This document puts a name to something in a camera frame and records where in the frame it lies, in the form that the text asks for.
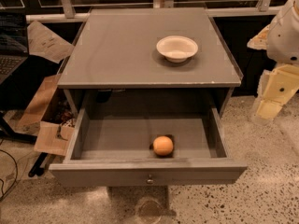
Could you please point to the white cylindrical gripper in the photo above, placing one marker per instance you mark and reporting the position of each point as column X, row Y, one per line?
column 284, row 40

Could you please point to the orange fruit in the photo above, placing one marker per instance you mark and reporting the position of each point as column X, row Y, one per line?
column 163, row 146

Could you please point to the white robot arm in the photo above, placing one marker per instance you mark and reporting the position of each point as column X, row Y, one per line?
column 280, row 39

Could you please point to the grey cabinet with counter top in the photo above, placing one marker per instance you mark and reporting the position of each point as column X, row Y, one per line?
column 117, row 50

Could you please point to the small metal drawer knob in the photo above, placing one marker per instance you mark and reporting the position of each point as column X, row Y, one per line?
column 150, row 180

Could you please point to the grey open top drawer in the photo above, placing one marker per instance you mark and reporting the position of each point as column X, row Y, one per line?
column 117, row 150

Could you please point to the white paper bowl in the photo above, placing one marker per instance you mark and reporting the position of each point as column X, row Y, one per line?
column 176, row 48

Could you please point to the open cardboard box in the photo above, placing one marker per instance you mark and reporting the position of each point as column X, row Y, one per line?
column 53, row 136

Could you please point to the crumpled brown paper sheet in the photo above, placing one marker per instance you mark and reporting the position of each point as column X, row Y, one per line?
column 43, row 42

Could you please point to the black laptop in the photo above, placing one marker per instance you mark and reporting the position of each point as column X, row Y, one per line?
column 13, row 42

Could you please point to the black stand leg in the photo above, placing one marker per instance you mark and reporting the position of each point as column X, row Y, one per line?
column 7, row 133

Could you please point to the white horizontal rail pipe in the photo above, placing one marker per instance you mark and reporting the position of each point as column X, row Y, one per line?
column 211, row 12

